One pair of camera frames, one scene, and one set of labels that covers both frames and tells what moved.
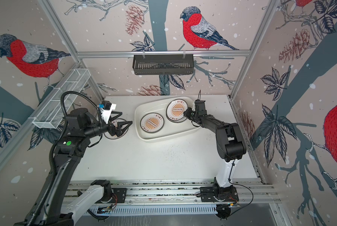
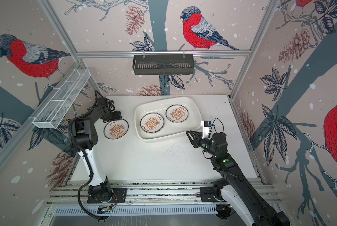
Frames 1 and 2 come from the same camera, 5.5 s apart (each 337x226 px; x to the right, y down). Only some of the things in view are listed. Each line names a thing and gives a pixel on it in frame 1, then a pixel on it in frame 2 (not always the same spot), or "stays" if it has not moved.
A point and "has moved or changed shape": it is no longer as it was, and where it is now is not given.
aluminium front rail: x=184 y=194 stays
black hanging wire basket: x=163 y=64 stays
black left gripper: x=114 y=131 -> x=116 y=116
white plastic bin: x=159 y=118 stays
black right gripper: x=188 y=114 -> x=198 y=139
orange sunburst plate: x=152 y=123 stays
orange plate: x=123 y=126 stays
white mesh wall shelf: x=51 y=115 stays
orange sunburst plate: x=175 y=110 has moved or changed shape
